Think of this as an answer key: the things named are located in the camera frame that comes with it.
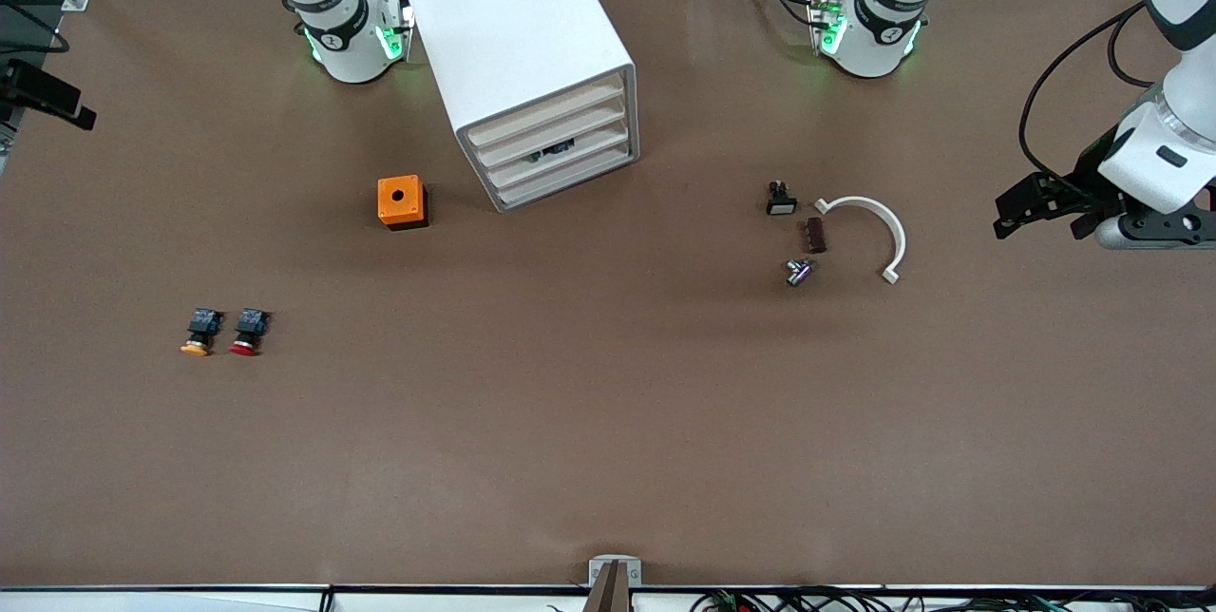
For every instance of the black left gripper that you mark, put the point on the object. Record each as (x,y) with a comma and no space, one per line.
(1089,171)

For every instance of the red push button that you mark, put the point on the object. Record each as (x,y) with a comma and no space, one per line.
(249,324)

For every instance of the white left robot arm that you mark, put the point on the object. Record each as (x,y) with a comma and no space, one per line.
(869,42)

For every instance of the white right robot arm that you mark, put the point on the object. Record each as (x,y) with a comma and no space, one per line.
(347,51)

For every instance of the yellow push button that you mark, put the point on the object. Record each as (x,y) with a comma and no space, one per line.
(201,325)

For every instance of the white drawer cabinet shell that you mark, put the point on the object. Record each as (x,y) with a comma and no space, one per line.
(513,13)

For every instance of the green push button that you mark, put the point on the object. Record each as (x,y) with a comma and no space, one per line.
(556,150)

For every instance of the small brown cylinder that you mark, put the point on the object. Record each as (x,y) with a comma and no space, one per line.
(815,235)

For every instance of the chrome valve fitting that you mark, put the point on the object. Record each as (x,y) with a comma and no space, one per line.
(798,273)

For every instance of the orange box with hole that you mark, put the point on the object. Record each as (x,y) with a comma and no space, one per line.
(389,203)

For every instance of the brown table mat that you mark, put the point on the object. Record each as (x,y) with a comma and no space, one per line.
(608,450)

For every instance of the black switch with white face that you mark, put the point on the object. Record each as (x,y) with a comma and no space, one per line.
(781,205)

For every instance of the white table edge rail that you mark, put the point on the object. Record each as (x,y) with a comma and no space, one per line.
(190,601)

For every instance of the grey metal edge bracket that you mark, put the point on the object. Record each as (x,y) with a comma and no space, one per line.
(597,574)

